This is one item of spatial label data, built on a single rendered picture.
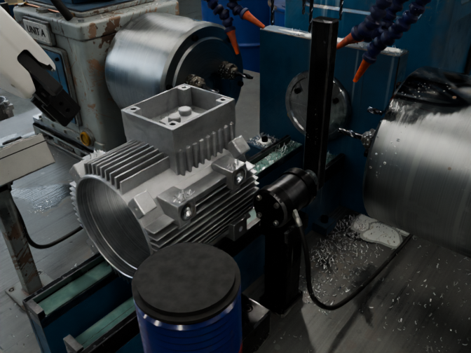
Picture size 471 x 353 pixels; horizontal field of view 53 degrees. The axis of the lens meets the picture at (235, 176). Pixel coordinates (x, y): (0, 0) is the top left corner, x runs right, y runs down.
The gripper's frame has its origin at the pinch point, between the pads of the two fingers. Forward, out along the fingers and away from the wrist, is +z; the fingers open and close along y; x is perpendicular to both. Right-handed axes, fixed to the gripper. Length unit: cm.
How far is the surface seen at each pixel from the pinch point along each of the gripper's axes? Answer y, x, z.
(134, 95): -23.4, 17.7, 26.5
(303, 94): 3, 36, 38
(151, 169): 9.8, 0.6, 9.6
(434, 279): 37, 17, 54
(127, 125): 2.2, 4.4, 8.6
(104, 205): -1.1, -5.3, 17.5
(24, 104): -289, 46, 162
